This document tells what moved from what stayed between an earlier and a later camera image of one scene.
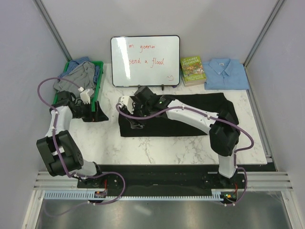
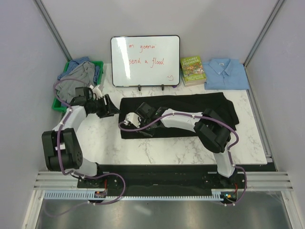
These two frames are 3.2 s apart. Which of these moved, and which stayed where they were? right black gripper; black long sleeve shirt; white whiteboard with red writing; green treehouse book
Moved: right black gripper
Stayed: green treehouse book; black long sleeve shirt; white whiteboard with red writing
